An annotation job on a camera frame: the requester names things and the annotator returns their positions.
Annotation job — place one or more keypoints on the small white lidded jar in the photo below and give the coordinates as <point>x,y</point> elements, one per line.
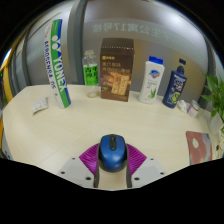
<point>193,109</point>

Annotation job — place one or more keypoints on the dark blue pump bottle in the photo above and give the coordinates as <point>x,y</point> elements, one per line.
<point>175,86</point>

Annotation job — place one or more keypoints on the blue and black computer mouse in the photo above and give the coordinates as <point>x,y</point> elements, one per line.
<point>112,151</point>

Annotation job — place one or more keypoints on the white green shuttlecock tube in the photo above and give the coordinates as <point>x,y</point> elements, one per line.
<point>57,63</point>

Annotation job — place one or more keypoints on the floral print mouse pad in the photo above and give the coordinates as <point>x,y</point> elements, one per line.
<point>199,148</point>

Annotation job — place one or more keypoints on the green plant in white pot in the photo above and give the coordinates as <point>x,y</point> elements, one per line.
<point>216,96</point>

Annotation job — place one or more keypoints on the clear bottle with green label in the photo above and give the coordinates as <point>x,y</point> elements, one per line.
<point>90,73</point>

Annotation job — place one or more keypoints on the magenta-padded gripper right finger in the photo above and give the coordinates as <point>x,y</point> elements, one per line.
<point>136,159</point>

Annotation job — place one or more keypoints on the white bottle with blue cap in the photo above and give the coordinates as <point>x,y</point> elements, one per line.
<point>151,81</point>

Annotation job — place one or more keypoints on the brown cardboard snack box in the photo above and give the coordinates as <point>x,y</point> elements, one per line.
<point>116,70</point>

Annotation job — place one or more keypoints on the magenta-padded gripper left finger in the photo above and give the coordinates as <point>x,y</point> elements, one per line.
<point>89,157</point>

